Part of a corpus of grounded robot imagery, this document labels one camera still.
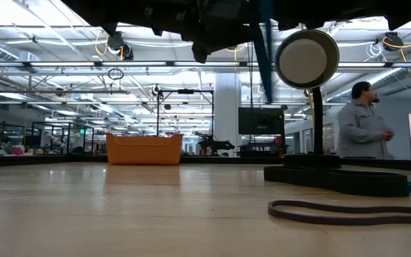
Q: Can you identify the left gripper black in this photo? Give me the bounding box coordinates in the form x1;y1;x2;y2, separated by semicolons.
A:
178;0;260;64

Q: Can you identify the orange plastic bin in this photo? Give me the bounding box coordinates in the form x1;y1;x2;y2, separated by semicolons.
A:
105;132;184;166

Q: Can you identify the dark purple rubber band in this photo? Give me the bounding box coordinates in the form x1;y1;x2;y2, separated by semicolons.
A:
267;199;411;226

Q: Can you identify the white pillar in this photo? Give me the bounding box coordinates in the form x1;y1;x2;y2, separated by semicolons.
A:
214;73;242;157

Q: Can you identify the black monitor on stand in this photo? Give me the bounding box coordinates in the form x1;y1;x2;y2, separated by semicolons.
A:
238;106;289;158

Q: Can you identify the round lamp on black stand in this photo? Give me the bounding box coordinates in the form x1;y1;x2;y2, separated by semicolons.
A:
274;29;342;170

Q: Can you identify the person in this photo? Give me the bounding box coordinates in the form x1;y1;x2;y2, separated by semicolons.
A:
335;81;395;160

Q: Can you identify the ceiling cable reel yellow cable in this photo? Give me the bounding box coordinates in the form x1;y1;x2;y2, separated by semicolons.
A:
382;30;411;51
95;31;135;61

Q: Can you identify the black cable coil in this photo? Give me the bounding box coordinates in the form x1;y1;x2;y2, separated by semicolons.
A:
107;67;125;81

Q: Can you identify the black workcell frame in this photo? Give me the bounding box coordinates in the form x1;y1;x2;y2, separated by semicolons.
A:
30;121;96;155

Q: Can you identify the black aluminium table frame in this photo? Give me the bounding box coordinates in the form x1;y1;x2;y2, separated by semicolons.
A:
0;153;411;171

